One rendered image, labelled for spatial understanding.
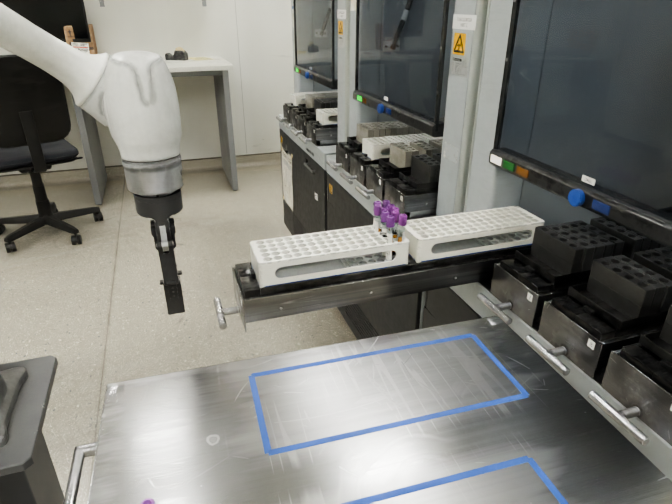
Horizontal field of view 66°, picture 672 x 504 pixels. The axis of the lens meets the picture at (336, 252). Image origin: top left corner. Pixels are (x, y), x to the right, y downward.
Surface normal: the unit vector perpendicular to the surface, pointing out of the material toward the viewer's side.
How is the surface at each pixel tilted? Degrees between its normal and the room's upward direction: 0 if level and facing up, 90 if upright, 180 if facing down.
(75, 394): 0
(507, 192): 90
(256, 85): 90
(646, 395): 90
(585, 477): 0
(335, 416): 0
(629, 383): 90
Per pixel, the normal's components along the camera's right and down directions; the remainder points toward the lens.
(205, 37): 0.32, 0.42
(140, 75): 0.43, 0.11
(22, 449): 0.00, -0.90
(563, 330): -0.95, 0.14
